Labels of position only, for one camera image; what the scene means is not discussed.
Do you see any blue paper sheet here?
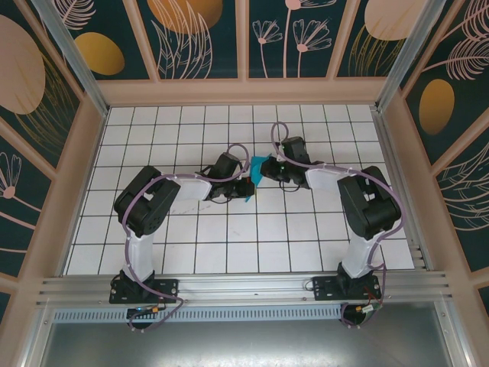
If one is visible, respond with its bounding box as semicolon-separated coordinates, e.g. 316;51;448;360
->
244;154;274;203

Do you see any brushed metal panel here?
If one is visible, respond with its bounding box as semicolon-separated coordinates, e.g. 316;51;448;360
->
37;323;459;367

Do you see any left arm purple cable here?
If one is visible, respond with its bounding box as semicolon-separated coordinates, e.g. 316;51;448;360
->
121;143;252;333

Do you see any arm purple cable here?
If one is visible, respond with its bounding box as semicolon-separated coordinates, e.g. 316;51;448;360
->
121;143;252;333
270;122;406;330

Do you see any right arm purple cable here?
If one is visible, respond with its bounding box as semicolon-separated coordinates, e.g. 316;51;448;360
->
270;122;406;330

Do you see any aluminium side rail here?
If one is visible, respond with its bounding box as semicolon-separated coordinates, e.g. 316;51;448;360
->
372;109;432;272

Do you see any aluminium mounting rail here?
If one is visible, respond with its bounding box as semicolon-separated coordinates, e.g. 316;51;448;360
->
36;271;454;307

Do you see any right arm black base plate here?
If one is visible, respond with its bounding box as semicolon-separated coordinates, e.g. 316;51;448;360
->
312;275;383;303

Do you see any slotted grey cable duct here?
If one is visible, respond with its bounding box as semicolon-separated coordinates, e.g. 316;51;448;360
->
53;308;345;322

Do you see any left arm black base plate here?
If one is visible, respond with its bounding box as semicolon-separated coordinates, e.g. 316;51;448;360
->
109;278;180;305

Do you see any aluminium frame post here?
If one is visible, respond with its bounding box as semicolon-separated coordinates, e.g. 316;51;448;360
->
30;0;110;115
376;0;455;112

